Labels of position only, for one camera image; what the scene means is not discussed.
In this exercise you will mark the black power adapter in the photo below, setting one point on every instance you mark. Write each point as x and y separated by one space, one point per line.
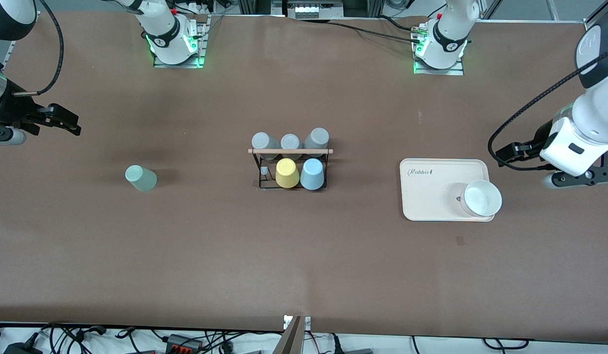
21 349

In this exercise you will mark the aluminium frame rail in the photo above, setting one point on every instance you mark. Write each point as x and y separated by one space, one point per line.
8 61

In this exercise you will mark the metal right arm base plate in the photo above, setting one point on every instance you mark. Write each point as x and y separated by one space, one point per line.
178 65

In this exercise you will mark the mint green cup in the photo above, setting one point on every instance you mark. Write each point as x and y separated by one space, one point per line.
141 179

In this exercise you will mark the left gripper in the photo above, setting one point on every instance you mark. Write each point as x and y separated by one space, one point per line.
540 136

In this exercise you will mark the white marker tag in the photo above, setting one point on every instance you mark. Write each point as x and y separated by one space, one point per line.
287 322

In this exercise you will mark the yellow cup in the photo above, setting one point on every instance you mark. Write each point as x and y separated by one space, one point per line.
287 172

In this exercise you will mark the white bowl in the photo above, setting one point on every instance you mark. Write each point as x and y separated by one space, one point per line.
480 199

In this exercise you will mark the black mains plug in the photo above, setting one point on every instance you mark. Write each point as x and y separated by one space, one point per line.
337 346

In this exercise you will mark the grey cup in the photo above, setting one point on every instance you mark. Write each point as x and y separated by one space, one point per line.
317 137
262 141
290 141

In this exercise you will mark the white power strip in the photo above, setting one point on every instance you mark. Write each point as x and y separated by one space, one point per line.
308 10

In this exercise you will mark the brown camera mount post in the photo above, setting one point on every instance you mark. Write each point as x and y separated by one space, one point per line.
290 341

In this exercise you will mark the beige rectangular tray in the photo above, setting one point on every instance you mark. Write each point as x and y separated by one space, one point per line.
426 191

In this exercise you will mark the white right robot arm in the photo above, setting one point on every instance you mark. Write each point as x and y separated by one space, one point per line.
163 24

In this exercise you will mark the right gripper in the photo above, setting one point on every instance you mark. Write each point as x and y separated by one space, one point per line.
13 112

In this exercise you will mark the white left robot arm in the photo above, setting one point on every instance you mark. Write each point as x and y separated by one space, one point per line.
448 34

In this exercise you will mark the light blue cup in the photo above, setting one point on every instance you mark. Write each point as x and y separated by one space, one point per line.
312 173

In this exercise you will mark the grey terminal block red levers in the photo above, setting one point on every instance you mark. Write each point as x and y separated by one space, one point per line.
183 344

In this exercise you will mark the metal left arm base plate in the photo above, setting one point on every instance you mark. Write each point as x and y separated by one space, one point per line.
456 71

